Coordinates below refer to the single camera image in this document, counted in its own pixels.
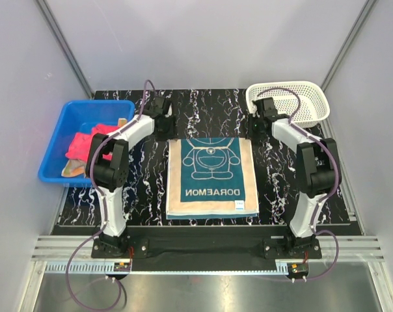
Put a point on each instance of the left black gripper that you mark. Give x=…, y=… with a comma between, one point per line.
x=172, y=133

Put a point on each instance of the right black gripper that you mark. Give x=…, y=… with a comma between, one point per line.
x=251, y=118

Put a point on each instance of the teal beige Doraemon towel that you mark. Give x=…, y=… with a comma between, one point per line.
x=211, y=178

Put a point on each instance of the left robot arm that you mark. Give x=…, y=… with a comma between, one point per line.
x=108, y=167

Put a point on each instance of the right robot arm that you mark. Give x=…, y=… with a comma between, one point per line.
x=317, y=173

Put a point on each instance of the white perforated basket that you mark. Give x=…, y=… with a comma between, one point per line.
x=303, y=100

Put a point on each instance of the blue plastic bin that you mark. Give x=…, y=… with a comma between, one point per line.
x=78, y=117

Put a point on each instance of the pink towel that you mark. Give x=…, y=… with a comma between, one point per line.
x=80, y=146

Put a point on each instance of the orange patterned towel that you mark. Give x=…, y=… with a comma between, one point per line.
x=74, y=168

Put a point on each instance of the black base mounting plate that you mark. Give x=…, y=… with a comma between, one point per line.
x=212, y=244

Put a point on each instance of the right aluminium frame post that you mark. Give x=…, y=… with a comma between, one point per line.
x=352, y=35

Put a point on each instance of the aluminium frame post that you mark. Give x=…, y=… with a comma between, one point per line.
x=59, y=36
x=352, y=35

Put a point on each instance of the left aluminium frame post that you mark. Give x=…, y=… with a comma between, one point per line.
x=59, y=36

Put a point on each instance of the aluminium rail profile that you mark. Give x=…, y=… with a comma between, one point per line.
x=351, y=248

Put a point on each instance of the white cable duct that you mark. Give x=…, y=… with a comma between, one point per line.
x=143, y=267

